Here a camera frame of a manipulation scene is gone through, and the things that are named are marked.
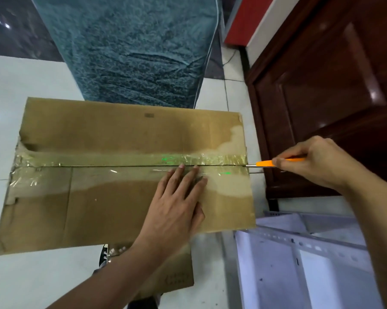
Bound person's left hand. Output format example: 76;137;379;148
134;164;208;258

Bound person's right hand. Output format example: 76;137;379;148
271;136;368;194

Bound orange utility knife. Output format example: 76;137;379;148
246;157;307;169

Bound large brown cardboard box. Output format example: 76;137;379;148
0;97;256;256

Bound white metal shelving rack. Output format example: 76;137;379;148
235;212;384;309

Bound person's left forearm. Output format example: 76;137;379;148
48;244;162;309

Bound person's right forearm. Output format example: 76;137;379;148
348;180;387;309

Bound person's grey trouser legs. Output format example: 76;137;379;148
126;294;159;309

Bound small printed brown carton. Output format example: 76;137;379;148
100;241;195;300

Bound dark wooden door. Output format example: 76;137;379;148
245;0;387;200

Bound black and white sneaker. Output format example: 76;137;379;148
98;244;111;268

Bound teal fabric chair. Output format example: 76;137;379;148
31;0;220;109

